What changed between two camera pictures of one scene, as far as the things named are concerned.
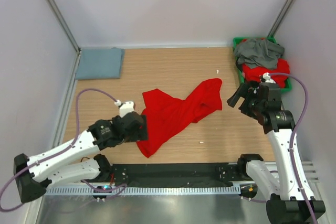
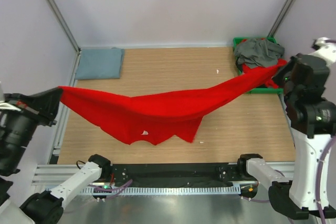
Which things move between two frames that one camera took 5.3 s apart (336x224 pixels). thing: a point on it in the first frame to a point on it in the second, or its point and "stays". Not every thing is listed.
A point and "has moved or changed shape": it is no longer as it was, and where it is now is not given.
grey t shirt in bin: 259,53 stays
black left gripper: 140,134 to 45,104
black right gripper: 241,92 to 277,77
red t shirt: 167,116 has moved or changed shape
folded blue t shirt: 100,63 stays
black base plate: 179,175 stays
